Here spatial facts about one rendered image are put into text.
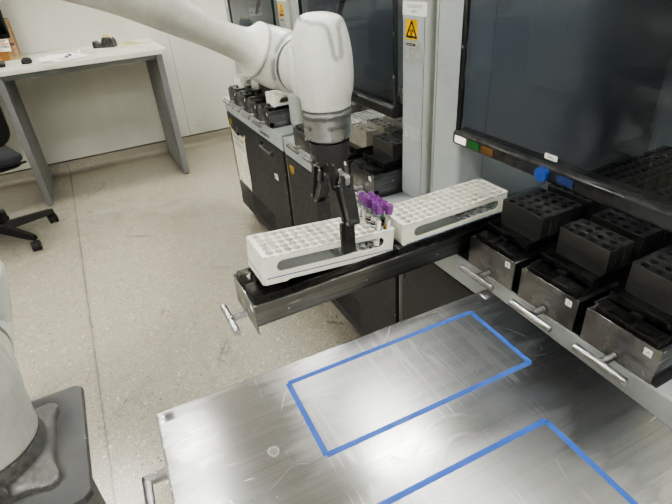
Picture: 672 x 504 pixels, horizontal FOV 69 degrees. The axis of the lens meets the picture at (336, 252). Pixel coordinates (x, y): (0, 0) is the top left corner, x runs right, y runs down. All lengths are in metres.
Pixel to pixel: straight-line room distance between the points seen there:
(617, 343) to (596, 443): 0.27
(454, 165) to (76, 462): 1.00
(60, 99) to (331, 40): 3.65
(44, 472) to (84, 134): 3.70
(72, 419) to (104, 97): 3.58
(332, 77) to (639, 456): 0.69
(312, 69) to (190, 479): 0.63
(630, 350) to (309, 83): 0.69
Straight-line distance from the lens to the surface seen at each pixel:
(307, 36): 0.86
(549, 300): 1.03
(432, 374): 0.77
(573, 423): 0.75
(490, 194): 1.20
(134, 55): 3.66
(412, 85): 1.36
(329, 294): 1.00
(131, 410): 2.01
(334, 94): 0.87
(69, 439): 0.99
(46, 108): 4.40
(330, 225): 1.04
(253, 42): 0.97
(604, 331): 0.97
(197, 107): 4.51
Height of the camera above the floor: 1.37
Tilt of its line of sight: 31 degrees down
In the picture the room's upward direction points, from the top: 4 degrees counter-clockwise
